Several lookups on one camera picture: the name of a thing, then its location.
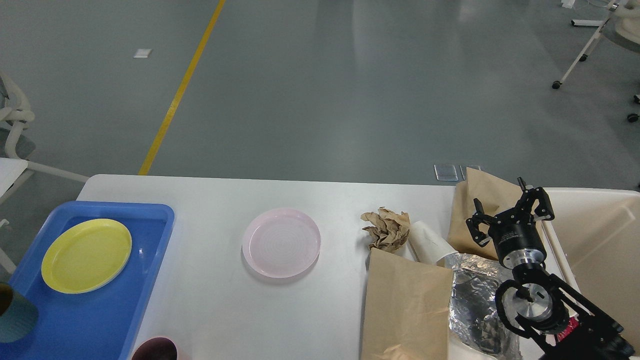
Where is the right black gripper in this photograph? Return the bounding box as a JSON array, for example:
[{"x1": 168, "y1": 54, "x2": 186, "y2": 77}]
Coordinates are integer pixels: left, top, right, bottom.
[{"x1": 465, "y1": 177, "x2": 555, "y2": 270}]

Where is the pink plate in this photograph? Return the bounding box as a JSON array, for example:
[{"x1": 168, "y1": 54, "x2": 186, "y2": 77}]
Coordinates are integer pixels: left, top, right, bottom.
[{"x1": 241, "y1": 208, "x2": 322, "y2": 280}]

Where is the pink mug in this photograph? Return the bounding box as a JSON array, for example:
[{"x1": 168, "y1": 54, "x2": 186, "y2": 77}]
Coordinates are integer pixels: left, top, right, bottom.
[{"x1": 131, "y1": 336, "x2": 192, "y2": 360}]

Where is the teal green mug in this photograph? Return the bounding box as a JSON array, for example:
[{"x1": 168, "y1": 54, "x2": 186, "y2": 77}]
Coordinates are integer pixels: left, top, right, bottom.
[{"x1": 0, "y1": 282, "x2": 39, "y2": 343}]

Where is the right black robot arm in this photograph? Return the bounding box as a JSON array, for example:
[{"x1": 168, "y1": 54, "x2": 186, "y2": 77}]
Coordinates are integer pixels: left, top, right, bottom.
[{"x1": 465, "y1": 178, "x2": 635, "y2": 360}]

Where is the rear brown paper bag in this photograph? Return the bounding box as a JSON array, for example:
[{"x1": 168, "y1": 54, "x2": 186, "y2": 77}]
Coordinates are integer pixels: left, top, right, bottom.
[{"x1": 446, "y1": 168, "x2": 522, "y2": 261}]

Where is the brown paper bag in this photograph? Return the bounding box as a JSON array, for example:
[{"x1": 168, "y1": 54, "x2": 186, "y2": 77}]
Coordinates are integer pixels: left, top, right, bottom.
[
  {"x1": 360, "y1": 249, "x2": 453, "y2": 360},
  {"x1": 446, "y1": 168, "x2": 522, "y2": 261}
]

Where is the beige plastic bin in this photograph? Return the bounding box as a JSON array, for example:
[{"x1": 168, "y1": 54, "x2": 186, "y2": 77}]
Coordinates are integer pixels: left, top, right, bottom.
[{"x1": 547, "y1": 187, "x2": 640, "y2": 350}]

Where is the clear floor plate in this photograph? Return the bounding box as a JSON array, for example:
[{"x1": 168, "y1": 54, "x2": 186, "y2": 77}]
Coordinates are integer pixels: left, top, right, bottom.
[{"x1": 433, "y1": 164, "x2": 483, "y2": 182}]

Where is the white paper cup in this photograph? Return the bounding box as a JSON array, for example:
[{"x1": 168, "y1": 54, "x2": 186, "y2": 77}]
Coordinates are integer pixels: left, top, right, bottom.
[{"x1": 407, "y1": 221, "x2": 458, "y2": 265}]

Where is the crumpled aluminium foil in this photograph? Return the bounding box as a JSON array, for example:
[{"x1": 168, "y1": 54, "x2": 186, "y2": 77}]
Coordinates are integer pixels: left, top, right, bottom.
[{"x1": 442, "y1": 252, "x2": 522, "y2": 360}]

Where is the crumpled brown paper ball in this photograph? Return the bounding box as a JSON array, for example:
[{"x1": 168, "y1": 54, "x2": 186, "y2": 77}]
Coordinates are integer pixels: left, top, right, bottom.
[{"x1": 359, "y1": 206, "x2": 411, "y2": 254}]

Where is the front brown paper bag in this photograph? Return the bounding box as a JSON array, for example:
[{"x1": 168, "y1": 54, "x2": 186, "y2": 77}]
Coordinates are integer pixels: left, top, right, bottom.
[{"x1": 360, "y1": 249, "x2": 453, "y2": 360}]

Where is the blue plastic tray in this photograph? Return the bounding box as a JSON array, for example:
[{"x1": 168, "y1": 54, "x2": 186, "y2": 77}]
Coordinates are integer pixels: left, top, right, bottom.
[{"x1": 0, "y1": 201, "x2": 175, "y2": 360}]

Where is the yellow plate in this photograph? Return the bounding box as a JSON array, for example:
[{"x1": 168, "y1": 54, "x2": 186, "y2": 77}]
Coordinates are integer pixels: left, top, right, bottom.
[{"x1": 40, "y1": 218, "x2": 133, "y2": 295}]

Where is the white side table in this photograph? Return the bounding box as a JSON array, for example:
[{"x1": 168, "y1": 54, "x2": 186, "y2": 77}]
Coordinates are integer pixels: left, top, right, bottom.
[{"x1": 0, "y1": 157, "x2": 28, "y2": 274}]

